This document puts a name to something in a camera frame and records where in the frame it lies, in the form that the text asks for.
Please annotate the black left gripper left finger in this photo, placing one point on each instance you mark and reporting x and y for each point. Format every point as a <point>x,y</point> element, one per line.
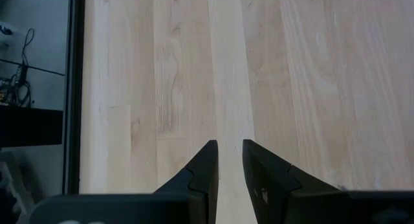
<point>202,175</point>

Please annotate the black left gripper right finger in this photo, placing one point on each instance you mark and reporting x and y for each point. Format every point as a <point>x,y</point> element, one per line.
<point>271,185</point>

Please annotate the black low shelf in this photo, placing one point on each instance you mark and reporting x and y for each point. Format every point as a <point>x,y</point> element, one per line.
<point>30,125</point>

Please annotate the black table edge frame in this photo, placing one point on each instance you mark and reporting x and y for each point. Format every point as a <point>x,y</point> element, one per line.
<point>74,88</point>

